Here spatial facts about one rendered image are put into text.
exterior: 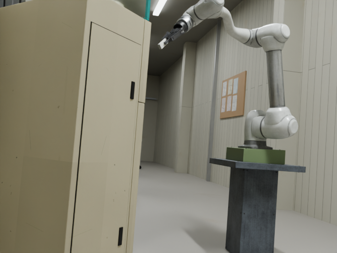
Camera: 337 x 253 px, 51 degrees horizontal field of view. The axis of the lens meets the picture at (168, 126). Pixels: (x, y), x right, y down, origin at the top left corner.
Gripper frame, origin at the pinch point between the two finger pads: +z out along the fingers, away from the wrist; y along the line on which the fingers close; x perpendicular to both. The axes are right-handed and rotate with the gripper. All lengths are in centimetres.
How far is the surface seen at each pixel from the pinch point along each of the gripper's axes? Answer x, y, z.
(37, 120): -15, 8, 87
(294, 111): 222, -54, -226
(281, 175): 275, -60, -159
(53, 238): 16, 24, 114
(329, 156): 236, 5, -164
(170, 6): 113, -372, -440
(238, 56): 228, -228, -404
